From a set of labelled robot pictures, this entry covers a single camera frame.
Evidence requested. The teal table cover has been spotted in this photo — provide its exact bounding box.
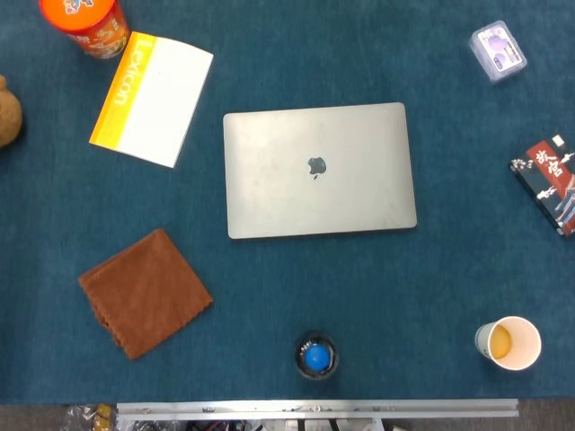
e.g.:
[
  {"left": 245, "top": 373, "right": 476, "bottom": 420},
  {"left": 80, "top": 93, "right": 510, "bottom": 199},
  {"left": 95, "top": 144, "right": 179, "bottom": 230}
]
[{"left": 0, "top": 0, "right": 575, "bottom": 406}]

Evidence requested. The dark printed card box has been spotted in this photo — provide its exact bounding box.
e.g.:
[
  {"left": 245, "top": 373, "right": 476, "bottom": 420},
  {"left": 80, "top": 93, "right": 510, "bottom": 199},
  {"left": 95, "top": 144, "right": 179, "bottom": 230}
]
[{"left": 509, "top": 133, "right": 575, "bottom": 238}]

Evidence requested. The yellow black plastic bag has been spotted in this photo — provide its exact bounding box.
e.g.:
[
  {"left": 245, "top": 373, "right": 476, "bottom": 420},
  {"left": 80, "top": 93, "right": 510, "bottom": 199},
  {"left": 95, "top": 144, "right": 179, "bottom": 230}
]
[{"left": 62, "top": 403, "right": 118, "bottom": 431}]

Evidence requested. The yellow white Lexicon booklet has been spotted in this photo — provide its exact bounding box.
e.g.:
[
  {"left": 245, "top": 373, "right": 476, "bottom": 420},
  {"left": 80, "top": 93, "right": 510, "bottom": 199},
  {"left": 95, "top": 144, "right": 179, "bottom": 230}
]
[{"left": 88, "top": 31, "right": 215, "bottom": 170}]

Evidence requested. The silver grey laptop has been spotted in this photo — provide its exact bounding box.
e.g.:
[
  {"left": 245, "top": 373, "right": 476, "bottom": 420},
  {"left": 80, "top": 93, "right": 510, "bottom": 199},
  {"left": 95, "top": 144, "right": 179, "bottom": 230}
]
[{"left": 223, "top": 101, "right": 418, "bottom": 241}]

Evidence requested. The brown plush toy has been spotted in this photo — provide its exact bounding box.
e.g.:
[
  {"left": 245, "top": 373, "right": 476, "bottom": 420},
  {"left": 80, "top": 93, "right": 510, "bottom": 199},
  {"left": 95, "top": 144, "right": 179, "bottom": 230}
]
[{"left": 0, "top": 75, "right": 24, "bottom": 149}]

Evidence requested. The clear plastic card case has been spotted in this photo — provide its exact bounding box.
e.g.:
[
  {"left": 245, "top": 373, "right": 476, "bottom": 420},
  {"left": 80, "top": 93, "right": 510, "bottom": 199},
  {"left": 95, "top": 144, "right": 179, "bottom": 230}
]
[{"left": 467, "top": 20, "right": 528, "bottom": 85}]

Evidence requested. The white paper cup orange drink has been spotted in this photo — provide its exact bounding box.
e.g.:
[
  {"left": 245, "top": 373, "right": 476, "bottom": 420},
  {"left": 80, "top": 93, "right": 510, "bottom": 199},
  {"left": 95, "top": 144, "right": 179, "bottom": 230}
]
[{"left": 474, "top": 315, "right": 543, "bottom": 372}]

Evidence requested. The aluminium frame rail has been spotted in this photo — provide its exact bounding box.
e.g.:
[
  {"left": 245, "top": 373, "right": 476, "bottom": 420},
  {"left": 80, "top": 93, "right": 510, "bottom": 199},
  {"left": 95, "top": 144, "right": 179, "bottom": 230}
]
[{"left": 115, "top": 398, "right": 520, "bottom": 421}]

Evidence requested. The brown folded cloth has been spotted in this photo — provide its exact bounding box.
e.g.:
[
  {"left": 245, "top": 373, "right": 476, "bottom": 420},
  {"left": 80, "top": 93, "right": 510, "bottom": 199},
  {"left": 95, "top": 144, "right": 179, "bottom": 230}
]
[{"left": 77, "top": 227, "right": 214, "bottom": 361}]

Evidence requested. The red instant noodle cup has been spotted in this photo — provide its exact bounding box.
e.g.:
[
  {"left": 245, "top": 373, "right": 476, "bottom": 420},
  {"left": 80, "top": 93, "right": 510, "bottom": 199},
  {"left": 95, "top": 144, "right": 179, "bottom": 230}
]
[{"left": 39, "top": 0, "right": 131, "bottom": 60}]

